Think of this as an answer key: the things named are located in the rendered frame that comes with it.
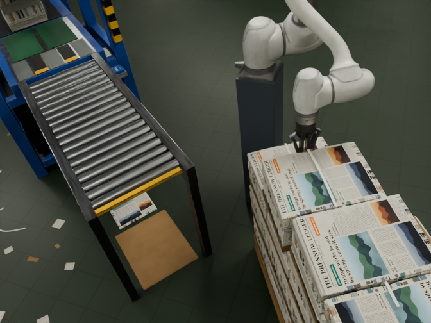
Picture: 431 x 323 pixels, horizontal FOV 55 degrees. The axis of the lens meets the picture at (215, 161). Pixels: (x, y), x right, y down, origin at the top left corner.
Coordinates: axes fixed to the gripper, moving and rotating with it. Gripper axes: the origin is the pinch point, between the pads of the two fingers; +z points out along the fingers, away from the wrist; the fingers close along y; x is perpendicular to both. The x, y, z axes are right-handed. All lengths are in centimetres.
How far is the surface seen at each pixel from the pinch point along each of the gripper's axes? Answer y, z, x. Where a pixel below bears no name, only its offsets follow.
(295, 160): -7.6, -10.1, -10.3
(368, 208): 7.5, -10.6, -39.3
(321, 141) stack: 16.0, 13.1, 18.0
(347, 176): 7.4, -10.0, -23.6
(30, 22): -139, 13, 211
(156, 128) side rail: -59, 16, 58
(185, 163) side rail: -48, 16, 27
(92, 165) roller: -94, 17, 42
